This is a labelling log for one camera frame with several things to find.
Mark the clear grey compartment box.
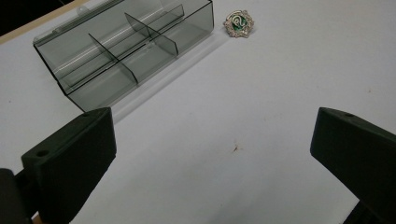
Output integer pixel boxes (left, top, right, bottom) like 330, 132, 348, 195
33, 0, 215, 113

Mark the silver green crest badge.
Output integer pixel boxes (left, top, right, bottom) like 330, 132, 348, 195
222, 9, 255, 39

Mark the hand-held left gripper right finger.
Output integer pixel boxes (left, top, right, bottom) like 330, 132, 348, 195
309, 106, 396, 224

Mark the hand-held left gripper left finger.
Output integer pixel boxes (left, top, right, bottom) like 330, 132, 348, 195
21, 106, 118, 224

